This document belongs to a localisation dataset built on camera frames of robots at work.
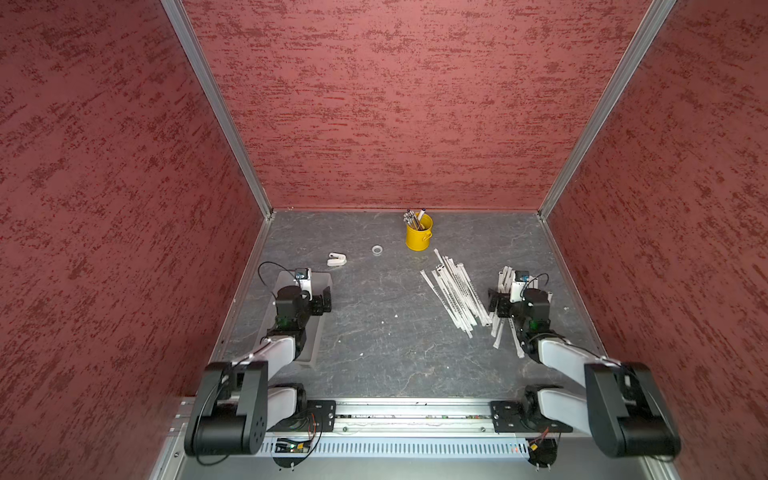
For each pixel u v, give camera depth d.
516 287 0.81
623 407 0.45
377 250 1.07
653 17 0.71
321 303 0.83
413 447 0.77
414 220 0.96
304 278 0.78
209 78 0.82
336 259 1.03
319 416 0.74
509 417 0.74
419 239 1.06
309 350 0.80
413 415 0.76
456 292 0.97
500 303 0.82
